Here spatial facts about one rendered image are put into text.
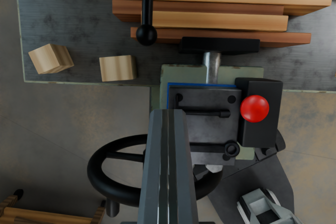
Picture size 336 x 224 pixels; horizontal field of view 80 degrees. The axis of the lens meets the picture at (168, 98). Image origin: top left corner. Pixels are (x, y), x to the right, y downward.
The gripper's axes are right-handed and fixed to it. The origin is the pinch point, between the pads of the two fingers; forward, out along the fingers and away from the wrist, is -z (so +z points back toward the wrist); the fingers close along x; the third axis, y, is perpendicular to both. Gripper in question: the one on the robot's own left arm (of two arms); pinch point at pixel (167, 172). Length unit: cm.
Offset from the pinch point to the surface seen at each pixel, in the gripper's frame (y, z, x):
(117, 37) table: -5.3, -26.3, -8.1
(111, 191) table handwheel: -24.7, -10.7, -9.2
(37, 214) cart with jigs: -121, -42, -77
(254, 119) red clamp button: -7.6, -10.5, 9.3
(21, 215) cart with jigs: -122, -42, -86
